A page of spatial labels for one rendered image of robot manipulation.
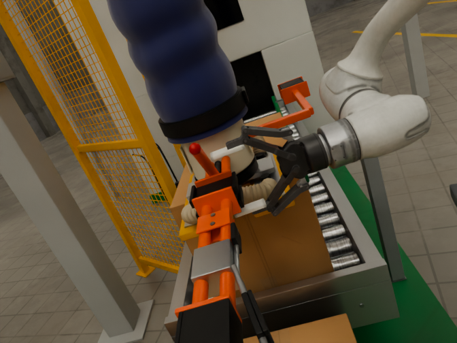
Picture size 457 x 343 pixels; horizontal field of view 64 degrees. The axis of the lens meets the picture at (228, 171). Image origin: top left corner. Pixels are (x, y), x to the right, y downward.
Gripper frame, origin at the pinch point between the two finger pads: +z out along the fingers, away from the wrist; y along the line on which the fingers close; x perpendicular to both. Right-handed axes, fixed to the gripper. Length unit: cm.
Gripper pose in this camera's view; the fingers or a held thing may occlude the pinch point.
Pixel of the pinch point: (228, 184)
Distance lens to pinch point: 75.3
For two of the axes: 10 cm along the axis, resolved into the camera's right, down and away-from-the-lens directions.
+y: 3.4, 8.6, 3.7
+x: -0.8, -3.7, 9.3
